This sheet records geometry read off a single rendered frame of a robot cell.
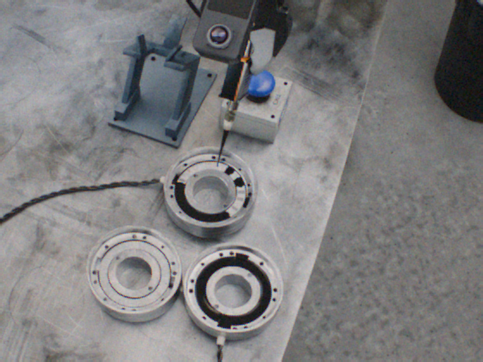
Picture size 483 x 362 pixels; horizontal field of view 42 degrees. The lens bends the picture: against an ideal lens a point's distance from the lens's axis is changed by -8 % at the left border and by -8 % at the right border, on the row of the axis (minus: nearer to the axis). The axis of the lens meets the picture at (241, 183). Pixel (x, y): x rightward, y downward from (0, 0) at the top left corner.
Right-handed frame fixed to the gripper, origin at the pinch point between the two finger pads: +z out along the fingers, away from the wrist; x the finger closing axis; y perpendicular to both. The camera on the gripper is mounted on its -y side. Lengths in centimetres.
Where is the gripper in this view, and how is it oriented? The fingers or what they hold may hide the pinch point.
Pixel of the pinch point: (241, 67)
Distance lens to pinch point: 75.4
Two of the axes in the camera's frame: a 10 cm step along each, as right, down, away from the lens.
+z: -0.5, 5.2, 8.6
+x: -9.3, -3.3, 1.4
